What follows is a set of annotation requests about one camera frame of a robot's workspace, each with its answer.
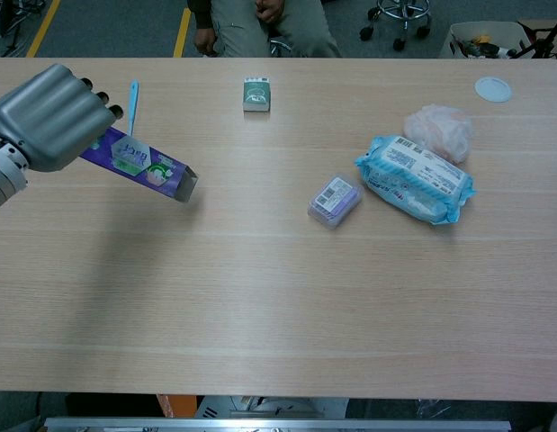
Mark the pink mesh bath ball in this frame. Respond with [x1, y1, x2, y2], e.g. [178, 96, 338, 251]
[402, 103, 475, 165]

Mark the light blue toothbrush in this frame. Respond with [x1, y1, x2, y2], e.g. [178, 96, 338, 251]
[126, 79, 140, 137]

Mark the aluminium rail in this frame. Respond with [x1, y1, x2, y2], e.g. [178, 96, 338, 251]
[43, 416, 513, 432]

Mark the orange box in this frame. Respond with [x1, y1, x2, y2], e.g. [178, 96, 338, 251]
[156, 394, 198, 419]

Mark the purple toothpaste box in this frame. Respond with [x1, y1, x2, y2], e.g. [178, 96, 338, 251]
[79, 127, 201, 204]

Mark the white storage bin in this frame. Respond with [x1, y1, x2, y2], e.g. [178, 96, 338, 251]
[438, 21, 538, 59]

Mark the blue wet wipes pack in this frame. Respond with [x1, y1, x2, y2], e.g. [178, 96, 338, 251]
[353, 134, 477, 226]

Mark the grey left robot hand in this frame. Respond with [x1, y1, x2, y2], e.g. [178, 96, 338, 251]
[0, 63, 125, 173]

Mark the black tripod stand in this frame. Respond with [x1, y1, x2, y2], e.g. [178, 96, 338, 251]
[514, 15, 557, 59]

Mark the person's right hand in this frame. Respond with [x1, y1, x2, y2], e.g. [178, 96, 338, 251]
[193, 27, 216, 54]

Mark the small green white box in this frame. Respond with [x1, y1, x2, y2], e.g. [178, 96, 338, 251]
[241, 76, 274, 113]

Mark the purple soap in clear case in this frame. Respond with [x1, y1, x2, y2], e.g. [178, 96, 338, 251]
[307, 174, 364, 232]

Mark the seated person body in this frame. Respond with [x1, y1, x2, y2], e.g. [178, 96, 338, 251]
[186, 0, 342, 59]

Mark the white round table cap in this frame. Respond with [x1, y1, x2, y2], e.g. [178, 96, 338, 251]
[474, 76, 513, 104]

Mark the chrome swivel stool base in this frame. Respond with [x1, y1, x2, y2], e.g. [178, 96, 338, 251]
[359, 0, 433, 51]

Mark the person's left hand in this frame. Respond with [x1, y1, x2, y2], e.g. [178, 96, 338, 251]
[256, 0, 286, 24]

